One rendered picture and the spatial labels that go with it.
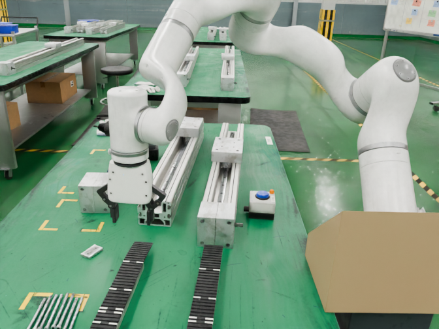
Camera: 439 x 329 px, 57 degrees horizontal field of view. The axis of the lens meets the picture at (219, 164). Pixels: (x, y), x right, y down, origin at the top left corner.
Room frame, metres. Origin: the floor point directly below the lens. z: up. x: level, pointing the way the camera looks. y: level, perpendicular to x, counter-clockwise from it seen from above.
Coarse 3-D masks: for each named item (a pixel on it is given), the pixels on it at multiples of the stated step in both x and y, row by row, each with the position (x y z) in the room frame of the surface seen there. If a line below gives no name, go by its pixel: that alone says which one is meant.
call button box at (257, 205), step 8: (256, 192) 1.17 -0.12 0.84; (256, 200) 1.11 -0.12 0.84; (264, 200) 1.11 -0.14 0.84; (272, 200) 1.11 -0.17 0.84; (248, 208) 1.13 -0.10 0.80; (256, 208) 1.10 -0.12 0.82; (264, 208) 1.10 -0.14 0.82; (272, 208) 1.10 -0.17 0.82; (256, 216) 1.10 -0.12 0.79; (264, 216) 1.10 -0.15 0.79; (272, 216) 1.10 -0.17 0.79
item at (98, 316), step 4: (96, 316) 0.64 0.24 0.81; (100, 316) 0.64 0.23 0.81; (104, 316) 0.63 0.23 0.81; (108, 316) 0.64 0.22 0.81; (112, 316) 0.64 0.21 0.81; (116, 316) 0.64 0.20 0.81; (120, 316) 0.64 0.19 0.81; (96, 320) 0.63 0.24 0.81; (100, 320) 0.62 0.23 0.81; (104, 320) 0.62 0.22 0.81; (108, 320) 0.62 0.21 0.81; (112, 320) 0.62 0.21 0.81; (116, 320) 0.63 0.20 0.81
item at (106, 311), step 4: (100, 308) 0.66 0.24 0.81; (104, 308) 0.66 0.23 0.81; (108, 308) 0.66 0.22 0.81; (112, 308) 0.66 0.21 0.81; (116, 308) 0.66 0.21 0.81; (100, 312) 0.65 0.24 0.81; (104, 312) 0.65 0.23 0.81; (108, 312) 0.65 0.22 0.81; (112, 312) 0.65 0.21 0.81; (116, 312) 0.65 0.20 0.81; (120, 312) 0.65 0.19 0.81
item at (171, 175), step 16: (176, 144) 1.53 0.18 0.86; (192, 144) 1.52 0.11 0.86; (160, 160) 1.35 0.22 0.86; (176, 160) 1.42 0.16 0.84; (192, 160) 1.48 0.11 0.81; (160, 176) 1.23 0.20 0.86; (176, 176) 1.21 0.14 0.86; (176, 192) 1.14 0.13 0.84; (144, 208) 1.05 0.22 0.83; (160, 208) 1.07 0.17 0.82; (176, 208) 1.13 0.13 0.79; (144, 224) 1.04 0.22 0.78; (160, 224) 1.04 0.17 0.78
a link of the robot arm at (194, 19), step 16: (176, 0) 1.06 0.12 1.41; (192, 0) 1.05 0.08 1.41; (208, 0) 1.07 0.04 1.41; (224, 0) 1.06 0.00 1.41; (240, 0) 1.04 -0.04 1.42; (256, 0) 1.03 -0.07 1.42; (272, 0) 1.04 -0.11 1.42; (176, 16) 1.01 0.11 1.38; (192, 16) 1.03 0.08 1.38; (208, 16) 1.07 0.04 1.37; (224, 16) 1.06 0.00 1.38; (256, 16) 1.06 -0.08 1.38; (272, 16) 1.09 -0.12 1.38; (192, 32) 1.01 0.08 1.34
